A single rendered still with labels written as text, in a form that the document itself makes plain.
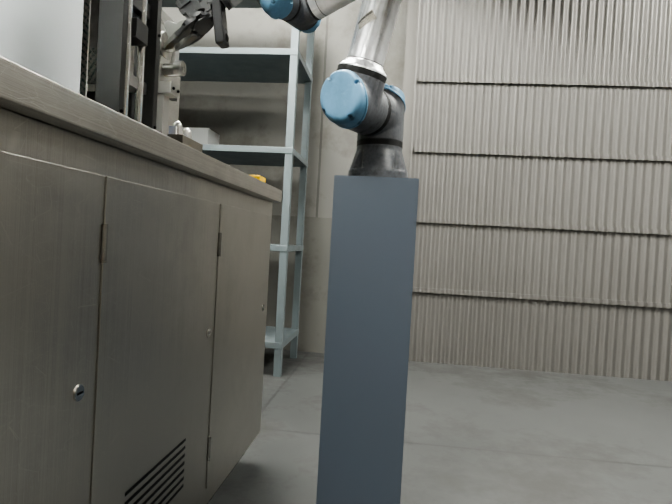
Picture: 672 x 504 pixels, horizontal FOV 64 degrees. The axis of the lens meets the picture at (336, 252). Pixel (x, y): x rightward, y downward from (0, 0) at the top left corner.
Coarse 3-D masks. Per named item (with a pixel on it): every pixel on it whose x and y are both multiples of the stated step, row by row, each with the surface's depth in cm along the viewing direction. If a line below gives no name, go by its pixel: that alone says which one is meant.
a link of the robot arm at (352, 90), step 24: (384, 0) 116; (360, 24) 118; (384, 24) 117; (360, 48) 118; (384, 48) 119; (336, 72) 118; (360, 72) 117; (384, 72) 121; (336, 96) 118; (360, 96) 115; (384, 96) 125; (336, 120) 119; (360, 120) 120; (384, 120) 126
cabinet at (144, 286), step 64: (0, 128) 55; (0, 192) 55; (64, 192) 66; (128, 192) 81; (192, 192) 107; (0, 256) 56; (64, 256) 67; (128, 256) 82; (192, 256) 108; (256, 256) 158; (0, 320) 56; (64, 320) 67; (128, 320) 84; (192, 320) 110; (256, 320) 162; (0, 384) 57; (64, 384) 68; (128, 384) 85; (192, 384) 112; (256, 384) 167; (0, 448) 57; (64, 448) 69; (128, 448) 86; (192, 448) 115
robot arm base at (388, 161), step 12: (360, 144) 132; (372, 144) 130; (384, 144) 129; (396, 144) 131; (360, 156) 132; (372, 156) 129; (384, 156) 129; (396, 156) 131; (360, 168) 130; (372, 168) 128; (384, 168) 128; (396, 168) 131
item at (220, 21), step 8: (216, 0) 140; (216, 8) 140; (224, 8) 143; (216, 16) 140; (224, 16) 142; (216, 24) 140; (224, 24) 141; (216, 32) 140; (224, 32) 141; (216, 40) 140; (224, 40) 140; (224, 48) 144
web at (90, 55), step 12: (84, 0) 114; (84, 12) 114; (96, 12) 129; (84, 24) 114; (96, 24) 128; (84, 36) 114; (96, 36) 128; (84, 48) 114; (96, 48) 128; (84, 60) 114; (96, 60) 129; (84, 72) 114; (84, 84) 114
